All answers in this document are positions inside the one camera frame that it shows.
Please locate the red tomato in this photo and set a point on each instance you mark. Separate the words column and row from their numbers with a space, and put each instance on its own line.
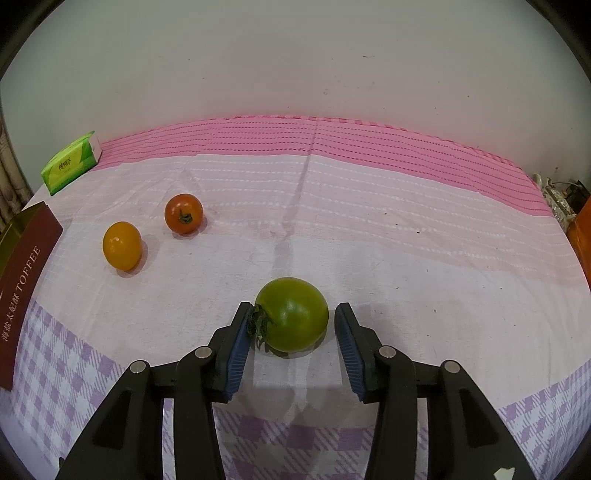
column 183, row 213

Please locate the yellow orange tomato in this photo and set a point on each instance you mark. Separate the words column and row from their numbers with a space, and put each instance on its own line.
column 121, row 245

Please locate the green tomato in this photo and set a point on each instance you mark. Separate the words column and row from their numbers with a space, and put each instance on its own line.
column 293, row 318

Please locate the orange object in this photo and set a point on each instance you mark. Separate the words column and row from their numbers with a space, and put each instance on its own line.
column 582, row 233

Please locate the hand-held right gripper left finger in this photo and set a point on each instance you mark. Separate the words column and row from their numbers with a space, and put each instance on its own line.
column 236, row 355

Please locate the green tissue pack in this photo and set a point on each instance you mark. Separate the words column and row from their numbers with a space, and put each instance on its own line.
column 69, row 164

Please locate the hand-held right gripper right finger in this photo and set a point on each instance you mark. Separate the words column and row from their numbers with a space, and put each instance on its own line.
column 353, row 355

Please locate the shiny crumpled wrapper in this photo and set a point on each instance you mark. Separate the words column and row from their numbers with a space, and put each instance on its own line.
column 556, row 201

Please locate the gold tin box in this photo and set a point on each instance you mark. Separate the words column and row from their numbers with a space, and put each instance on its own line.
column 23, row 286

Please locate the pink purple checked cloth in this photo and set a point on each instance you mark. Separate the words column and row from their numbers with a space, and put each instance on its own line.
column 369, row 240

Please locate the beige curtain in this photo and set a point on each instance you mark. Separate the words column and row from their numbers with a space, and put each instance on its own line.
column 11, row 184

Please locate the small dark object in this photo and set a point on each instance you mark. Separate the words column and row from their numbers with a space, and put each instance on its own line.
column 577, row 190

